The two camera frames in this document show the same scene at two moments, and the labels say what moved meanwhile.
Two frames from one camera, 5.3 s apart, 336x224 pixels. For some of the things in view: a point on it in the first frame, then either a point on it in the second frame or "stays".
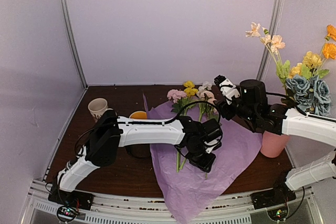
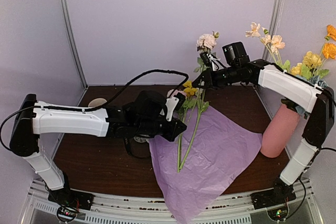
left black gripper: x=205 y=166 -> x=172 y=134
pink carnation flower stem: x=176 y=96 stays
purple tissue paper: x=187 y=190 stays
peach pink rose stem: x=205 y=108 -> x=207 y=41
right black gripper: x=223 y=110 -> x=209 y=81
